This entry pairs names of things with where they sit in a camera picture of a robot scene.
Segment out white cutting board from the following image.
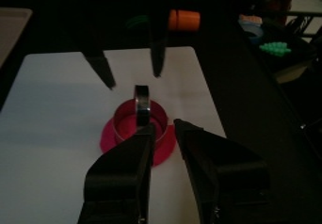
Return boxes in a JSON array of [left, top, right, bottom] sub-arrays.
[[0, 45, 228, 224]]

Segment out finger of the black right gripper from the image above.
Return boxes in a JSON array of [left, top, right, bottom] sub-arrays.
[[149, 14, 170, 79], [81, 45, 118, 91]]

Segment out orange toy carrot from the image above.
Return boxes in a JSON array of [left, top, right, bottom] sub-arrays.
[[125, 8, 202, 33]]

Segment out dark storage bin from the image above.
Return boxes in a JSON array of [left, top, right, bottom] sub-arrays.
[[250, 20, 320, 85]]

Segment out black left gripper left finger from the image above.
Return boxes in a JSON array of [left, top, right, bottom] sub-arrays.
[[77, 122, 158, 224]]

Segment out round metal dough cutter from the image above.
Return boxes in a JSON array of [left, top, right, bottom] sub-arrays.
[[113, 84, 170, 142]]

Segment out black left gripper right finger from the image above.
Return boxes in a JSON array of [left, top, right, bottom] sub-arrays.
[[173, 118, 272, 224]]

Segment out blue round toy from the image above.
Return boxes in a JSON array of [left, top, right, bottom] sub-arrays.
[[240, 14, 266, 43]]

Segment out green toy grapes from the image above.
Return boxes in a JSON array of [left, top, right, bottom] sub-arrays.
[[258, 41, 293, 57]]

